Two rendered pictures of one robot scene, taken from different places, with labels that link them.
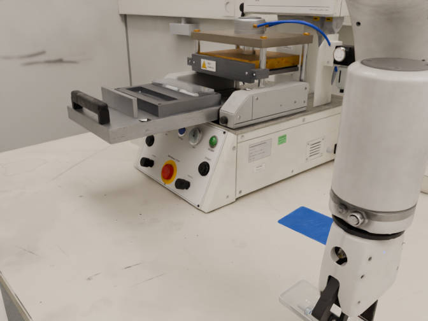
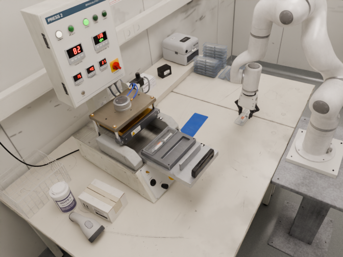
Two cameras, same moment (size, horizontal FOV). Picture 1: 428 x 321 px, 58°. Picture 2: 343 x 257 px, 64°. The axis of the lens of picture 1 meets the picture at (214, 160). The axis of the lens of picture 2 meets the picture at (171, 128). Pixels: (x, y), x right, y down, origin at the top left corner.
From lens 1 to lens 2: 156 cm
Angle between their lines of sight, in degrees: 81
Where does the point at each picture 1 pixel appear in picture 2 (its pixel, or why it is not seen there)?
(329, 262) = (255, 101)
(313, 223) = (189, 130)
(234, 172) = not seen: hidden behind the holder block
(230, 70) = (148, 120)
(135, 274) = (238, 166)
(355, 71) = (259, 70)
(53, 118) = not seen: outside the picture
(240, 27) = (129, 105)
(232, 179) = not seen: hidden behind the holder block
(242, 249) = (212, 144)
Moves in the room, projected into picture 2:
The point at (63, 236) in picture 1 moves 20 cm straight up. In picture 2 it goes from (229, 198) to (231, 171)
